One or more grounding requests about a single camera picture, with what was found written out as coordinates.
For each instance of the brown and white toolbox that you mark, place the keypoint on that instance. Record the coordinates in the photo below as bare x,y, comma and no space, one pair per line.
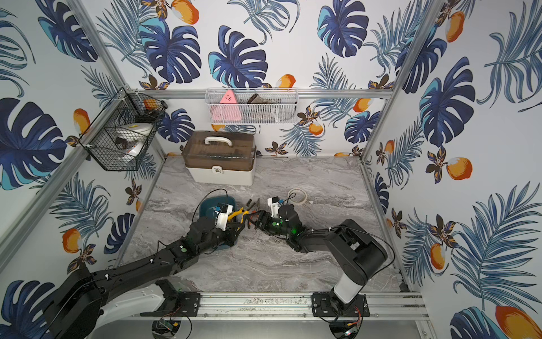
214,157

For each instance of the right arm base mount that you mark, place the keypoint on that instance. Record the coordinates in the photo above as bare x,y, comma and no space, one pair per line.
327,305

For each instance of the yellow combination pliers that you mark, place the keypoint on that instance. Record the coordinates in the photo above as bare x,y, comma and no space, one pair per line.
251,206

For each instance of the pink triangle item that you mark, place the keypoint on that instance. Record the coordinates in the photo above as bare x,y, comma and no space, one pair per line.
227,110

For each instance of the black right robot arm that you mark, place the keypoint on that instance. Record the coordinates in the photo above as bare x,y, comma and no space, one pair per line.
359,254

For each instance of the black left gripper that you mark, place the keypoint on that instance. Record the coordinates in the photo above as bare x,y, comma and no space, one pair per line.
233,224

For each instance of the white wire wall basket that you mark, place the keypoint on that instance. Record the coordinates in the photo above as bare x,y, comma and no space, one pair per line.
259,105

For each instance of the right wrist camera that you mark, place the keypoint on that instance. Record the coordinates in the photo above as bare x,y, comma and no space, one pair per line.
274,204

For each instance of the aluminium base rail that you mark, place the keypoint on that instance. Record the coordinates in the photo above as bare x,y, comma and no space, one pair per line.
267,306

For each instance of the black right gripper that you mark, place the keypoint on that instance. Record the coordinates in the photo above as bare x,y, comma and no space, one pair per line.
257,221

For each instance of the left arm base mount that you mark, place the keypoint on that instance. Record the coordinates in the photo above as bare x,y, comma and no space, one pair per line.
175,303

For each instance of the white masking tape roll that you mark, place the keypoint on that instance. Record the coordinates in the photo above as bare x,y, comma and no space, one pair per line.
297,197

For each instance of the white item in black basket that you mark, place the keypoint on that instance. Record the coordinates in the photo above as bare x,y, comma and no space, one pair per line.
131,138

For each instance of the black wire wall basket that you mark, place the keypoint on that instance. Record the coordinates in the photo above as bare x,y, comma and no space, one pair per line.
123,108

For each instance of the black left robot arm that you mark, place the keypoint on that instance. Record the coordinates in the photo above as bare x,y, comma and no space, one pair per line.
76,305

